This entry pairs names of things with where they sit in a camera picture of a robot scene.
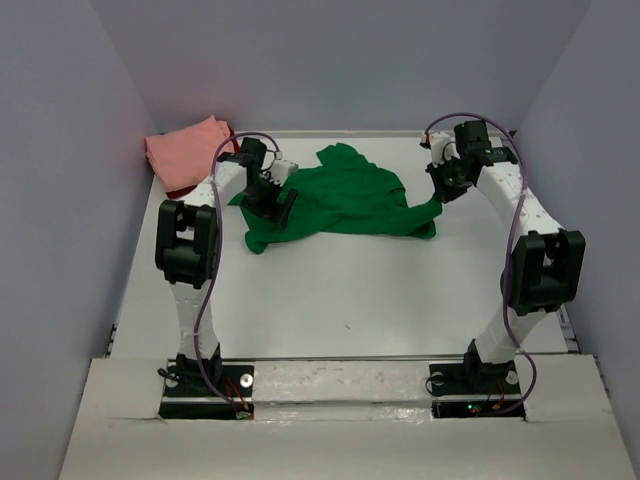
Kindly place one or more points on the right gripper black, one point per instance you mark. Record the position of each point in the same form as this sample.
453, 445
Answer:
442, 193

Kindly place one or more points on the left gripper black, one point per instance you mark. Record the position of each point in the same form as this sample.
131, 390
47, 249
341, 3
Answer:
272, 211

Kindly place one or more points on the green t shirt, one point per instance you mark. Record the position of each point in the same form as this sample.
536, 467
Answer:
344, 194

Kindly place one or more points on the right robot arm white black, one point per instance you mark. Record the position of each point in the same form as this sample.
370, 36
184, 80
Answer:
542, 265

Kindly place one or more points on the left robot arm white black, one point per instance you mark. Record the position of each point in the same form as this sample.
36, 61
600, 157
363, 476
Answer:
189, 240

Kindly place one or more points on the dark red folded t shirt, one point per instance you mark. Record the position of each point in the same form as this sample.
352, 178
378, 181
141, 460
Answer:
189, 160

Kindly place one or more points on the pink folded t shirt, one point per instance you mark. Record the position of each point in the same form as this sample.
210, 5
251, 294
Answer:
157, 145

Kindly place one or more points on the white cardboard front cover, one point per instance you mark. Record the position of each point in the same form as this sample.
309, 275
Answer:
345, 420

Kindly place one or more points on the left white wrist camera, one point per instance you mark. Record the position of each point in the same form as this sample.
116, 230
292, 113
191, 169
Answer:
280, 171

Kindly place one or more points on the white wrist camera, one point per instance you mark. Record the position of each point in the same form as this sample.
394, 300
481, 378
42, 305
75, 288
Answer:
441, 145
280, 171

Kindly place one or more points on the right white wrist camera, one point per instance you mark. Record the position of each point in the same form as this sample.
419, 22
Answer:
441, 145

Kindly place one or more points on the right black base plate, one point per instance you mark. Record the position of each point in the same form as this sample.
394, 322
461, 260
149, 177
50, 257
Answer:
488, 393

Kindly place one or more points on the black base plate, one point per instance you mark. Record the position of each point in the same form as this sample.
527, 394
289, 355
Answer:
488, 393
186, 396

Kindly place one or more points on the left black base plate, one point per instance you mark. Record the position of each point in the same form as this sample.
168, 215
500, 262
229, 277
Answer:
186, 396

